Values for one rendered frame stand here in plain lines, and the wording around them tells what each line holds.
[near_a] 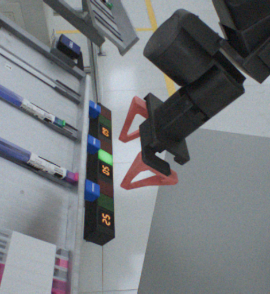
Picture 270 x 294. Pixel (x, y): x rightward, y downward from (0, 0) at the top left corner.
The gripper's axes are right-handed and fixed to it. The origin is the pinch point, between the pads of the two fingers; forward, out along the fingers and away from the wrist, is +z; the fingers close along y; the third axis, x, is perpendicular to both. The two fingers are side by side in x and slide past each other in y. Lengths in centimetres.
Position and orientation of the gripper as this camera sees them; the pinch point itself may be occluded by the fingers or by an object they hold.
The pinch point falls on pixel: (126, 159)
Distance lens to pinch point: 48.8
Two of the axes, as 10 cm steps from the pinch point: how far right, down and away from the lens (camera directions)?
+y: 0.6, 7.1, -7.0
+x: 7.4, 4.4, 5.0
